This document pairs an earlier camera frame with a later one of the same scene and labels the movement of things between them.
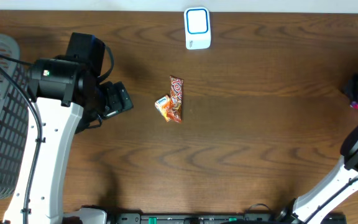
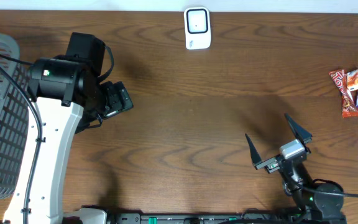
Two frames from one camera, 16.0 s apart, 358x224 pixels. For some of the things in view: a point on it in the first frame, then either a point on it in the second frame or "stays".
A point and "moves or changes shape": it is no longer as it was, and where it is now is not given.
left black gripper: [117, 101] stays
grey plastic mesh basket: [4, 116] stays
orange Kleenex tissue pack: [163, 106] moves or changes shape
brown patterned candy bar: [176, 99] -> [349, 107]
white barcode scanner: [197, 28] stays
